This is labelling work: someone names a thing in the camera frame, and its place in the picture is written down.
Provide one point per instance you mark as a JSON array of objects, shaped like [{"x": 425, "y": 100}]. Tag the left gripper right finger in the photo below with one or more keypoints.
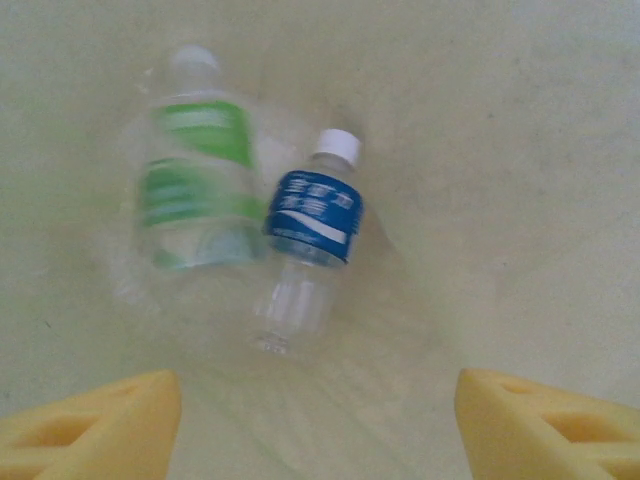
[{"x": 550, "y": 430}]

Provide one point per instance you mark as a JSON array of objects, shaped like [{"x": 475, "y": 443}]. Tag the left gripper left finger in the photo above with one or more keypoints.
[{"x": 90, "y": 430}]

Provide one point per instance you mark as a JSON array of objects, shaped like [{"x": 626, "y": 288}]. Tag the clear bottle wide green label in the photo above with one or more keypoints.
[{"x": 200, "y": 150}]

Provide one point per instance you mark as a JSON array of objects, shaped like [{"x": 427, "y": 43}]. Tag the clear bottle blue label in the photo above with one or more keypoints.
[{"x": 315, "y": 210}]

